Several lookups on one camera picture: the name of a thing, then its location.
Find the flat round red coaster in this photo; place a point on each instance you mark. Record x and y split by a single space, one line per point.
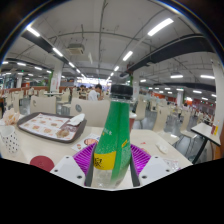
42 163

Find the dark brown food tray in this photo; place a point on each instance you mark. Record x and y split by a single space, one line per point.
43 125

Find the group of ceiling lights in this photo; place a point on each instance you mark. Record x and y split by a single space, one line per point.
160 26

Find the white crumpled napkin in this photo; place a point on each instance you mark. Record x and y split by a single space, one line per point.
76 119

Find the ceiling air conditioner unit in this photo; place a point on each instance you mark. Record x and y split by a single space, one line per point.
75 49

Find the small white sachet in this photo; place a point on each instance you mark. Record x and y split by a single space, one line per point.
162 147

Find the group of beige chairs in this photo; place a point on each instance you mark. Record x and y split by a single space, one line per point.
161 116

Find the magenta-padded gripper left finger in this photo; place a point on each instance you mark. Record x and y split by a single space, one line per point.
71 168

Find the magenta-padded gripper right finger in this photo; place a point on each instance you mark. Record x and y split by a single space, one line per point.
153 168

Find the green plastic drink bottle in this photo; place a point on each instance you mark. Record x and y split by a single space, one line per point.
113 133

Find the clear plastic food bag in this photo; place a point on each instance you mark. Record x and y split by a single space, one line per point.
10 116

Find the beige neighbouring table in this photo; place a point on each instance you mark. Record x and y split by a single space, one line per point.
206 130

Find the person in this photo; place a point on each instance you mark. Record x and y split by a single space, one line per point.
94 93

